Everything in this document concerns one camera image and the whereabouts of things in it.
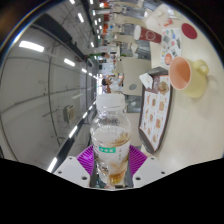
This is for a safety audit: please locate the group of ceiling lights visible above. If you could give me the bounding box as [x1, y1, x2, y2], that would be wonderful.
[18, 0, 108, 173]

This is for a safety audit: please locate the cream chair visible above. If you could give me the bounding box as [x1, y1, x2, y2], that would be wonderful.
[121, 57, 152, 98]

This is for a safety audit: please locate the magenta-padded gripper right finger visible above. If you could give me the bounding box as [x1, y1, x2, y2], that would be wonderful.
[123, 144, 167, 189]

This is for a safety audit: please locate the group of cream chairs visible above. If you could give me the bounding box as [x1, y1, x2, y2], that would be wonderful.
[103, 0, 178, 58]

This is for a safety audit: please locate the red paper cup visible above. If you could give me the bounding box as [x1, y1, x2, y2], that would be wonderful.
[133, 24, 163, 44]

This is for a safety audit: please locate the dark food tray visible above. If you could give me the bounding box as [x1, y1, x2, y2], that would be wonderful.
[138, 66, 174, 155]

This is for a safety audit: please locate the crumpled white napkin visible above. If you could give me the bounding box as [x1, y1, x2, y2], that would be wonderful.
[138, 72, 154, 90]

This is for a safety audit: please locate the pale yellow mug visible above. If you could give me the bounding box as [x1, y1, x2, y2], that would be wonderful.
[168, 55, 210, 99]

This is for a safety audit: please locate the flat round red coaster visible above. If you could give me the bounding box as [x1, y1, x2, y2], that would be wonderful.
[181, 22, 198, 40]

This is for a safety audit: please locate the person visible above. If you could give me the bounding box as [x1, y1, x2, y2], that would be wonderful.
[101, 75, 118, 95]
[99, 51, 113, 61]

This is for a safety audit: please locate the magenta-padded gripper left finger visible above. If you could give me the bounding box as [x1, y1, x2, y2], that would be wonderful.
[53, 144, 98, 189]

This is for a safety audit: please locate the clear plastic drink bottle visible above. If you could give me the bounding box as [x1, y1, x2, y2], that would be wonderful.
[89, 93, 132, 188]

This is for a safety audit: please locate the ceiling air conditioner unit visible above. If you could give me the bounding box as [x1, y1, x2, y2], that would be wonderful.
[63, 104, 76, 123]

